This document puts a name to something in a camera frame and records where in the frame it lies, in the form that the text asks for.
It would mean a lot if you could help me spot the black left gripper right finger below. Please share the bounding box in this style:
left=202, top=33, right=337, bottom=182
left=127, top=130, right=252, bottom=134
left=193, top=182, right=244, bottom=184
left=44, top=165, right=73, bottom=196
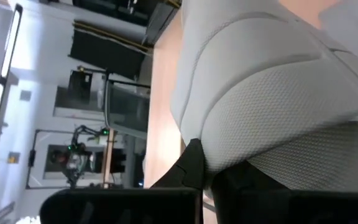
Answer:
left=210, top=160, right=358, bottom=224

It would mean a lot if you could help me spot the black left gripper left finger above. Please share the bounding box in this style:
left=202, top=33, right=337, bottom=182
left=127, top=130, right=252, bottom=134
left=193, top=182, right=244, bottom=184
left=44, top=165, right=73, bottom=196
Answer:
left=39, top=138, right=205, bottom=224

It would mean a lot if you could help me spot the grey rubber slide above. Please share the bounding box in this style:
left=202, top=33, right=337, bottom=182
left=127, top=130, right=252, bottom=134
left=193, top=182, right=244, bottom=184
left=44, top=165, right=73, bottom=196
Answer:
left=168, top=0, right=358, bottom=200

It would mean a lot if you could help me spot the background robot station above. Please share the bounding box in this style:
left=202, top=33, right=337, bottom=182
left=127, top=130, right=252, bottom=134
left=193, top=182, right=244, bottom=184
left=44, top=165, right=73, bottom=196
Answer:
left=25, top=124, right=127, bottom=190

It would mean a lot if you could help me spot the grey office chair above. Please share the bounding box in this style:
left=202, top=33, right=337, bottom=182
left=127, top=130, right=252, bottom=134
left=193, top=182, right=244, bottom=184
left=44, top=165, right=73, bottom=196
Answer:
left=103, top=78, right=152, bottom=140

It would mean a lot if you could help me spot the black upright panel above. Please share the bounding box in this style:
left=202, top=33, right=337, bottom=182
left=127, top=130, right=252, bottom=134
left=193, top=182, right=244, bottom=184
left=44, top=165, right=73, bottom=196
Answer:
left=68, top=19, right=154, bottom=81

